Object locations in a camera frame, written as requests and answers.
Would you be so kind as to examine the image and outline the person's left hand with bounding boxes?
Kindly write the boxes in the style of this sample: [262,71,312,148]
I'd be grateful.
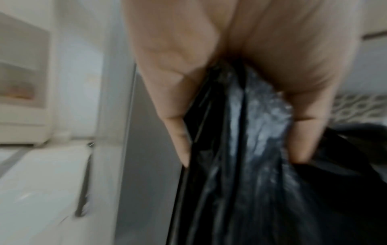
[121,0,365,167]

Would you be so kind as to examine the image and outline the black plastic garbage bag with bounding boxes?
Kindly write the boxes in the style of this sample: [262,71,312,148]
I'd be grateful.
[166,59,387,245]

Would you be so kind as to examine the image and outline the grey patterned rug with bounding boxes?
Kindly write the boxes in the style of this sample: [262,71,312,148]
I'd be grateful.
[329,92,387,124]

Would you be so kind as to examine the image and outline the white shelf cabinet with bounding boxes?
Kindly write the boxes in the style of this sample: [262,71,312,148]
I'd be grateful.
[0,12,53,145]

